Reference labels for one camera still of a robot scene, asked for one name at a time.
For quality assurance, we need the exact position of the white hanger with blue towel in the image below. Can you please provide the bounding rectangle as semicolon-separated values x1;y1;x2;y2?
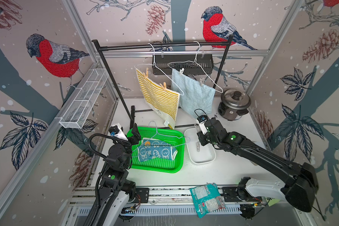
167;41;223;94

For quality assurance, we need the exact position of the white rectangular tray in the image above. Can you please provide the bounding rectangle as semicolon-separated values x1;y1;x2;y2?
184;128;216;165

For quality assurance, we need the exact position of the teal patterned towel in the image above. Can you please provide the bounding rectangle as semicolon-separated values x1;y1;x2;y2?
137;138;178;162

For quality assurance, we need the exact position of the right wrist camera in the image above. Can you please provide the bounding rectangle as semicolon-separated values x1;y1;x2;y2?
196;115;209;135

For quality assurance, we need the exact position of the light blue towel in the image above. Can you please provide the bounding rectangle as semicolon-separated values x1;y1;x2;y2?
171;69;216;119

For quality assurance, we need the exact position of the black wall basket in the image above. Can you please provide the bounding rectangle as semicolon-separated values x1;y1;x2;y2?
152;54;214;75

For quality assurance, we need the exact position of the silver rice cooker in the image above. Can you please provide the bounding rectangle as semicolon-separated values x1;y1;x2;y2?
218;88;251;121

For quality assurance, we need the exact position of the beige clothespin yellow towel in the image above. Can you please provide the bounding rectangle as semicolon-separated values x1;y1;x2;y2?
160;82;167;91
144;68;149;78

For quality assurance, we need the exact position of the green plastic basket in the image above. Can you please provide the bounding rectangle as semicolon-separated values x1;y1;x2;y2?
132;127;187;173

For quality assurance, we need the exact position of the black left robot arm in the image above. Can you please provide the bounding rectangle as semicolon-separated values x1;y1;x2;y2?
84;123;142;226

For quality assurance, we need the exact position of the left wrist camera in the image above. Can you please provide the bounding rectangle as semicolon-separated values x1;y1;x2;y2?
108;123;128;141

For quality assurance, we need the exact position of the yellow striped towel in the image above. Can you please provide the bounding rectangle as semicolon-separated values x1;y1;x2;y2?
136;69;180;129

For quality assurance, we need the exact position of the white clothespin right blue towel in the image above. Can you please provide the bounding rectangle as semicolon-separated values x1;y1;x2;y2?
199;78;205;86

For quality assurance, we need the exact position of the clear clothespin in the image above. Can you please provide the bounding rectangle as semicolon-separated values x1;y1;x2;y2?
196;142;201;152

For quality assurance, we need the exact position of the yellow green packet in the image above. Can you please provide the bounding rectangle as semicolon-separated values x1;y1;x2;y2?
266;197;280;206

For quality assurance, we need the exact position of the teal snack packet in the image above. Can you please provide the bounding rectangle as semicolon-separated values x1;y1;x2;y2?
190;183;226;218

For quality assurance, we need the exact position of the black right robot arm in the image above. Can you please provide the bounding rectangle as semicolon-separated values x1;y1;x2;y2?
197;115;319;212

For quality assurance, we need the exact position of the black clothes rack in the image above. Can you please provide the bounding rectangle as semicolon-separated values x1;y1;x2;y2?
92;35;233;129

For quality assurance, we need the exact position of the white wire mesh shelf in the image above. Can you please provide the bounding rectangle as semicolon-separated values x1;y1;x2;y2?
59;68;108;129

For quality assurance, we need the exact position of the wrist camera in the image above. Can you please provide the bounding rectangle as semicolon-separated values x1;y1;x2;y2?
196;115;209;135
108;123;128;141

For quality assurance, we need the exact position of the light blue wire hanger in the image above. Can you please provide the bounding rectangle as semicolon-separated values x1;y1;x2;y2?
132;121;191;151

